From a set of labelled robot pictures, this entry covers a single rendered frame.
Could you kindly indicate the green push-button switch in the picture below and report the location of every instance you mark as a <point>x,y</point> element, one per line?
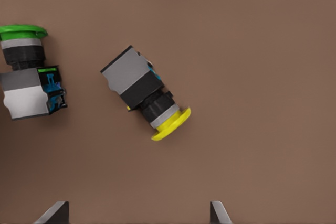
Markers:
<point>26,87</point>

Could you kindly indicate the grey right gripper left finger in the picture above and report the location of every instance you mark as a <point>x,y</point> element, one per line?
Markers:
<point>55,214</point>

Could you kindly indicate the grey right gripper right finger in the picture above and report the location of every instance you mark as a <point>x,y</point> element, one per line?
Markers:
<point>219,214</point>

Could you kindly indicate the yellow push-button switch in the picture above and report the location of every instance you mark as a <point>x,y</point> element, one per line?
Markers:
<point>139,85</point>

